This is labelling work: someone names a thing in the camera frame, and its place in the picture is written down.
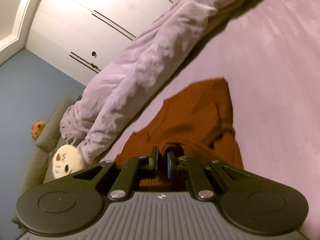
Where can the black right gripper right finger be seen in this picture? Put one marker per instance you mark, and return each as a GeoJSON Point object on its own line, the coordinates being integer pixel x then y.
{"type": "Point", "coordinates": [248, 201]}

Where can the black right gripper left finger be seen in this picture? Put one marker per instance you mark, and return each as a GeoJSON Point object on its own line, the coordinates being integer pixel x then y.
{"type": "Point", "coordinates": [76, 201]}

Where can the rust orange knit garment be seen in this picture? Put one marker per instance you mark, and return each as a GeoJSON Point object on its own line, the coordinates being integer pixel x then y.
{"type": "Point", "coordinates": [197, 121]}

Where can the olive green upholstered headboard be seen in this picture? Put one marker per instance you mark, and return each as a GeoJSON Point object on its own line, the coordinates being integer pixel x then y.
{"type": "Point", "coordinates": [38, 167]}

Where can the cream round-head plush doll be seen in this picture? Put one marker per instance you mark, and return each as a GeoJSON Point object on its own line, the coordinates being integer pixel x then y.
{"type": "Point", "coordinates": [66, 160]}

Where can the orange plush toy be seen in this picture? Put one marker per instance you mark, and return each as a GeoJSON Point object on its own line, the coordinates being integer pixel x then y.
{"type": "Point", "coordinates": [37, 129]}

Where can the lilac bed sheet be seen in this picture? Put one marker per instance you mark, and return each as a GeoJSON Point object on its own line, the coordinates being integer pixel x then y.
{"type": "Point", "coordinates": [269, 55]}

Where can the white wardrobe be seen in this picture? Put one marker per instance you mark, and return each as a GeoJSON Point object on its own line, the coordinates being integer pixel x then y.
{"type": "Point", "coordinates": [81, 37]}

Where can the rolled lilac duvet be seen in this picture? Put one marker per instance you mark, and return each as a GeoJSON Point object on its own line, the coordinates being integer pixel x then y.
{"type": "Point", "coordinates": [115, 95]}

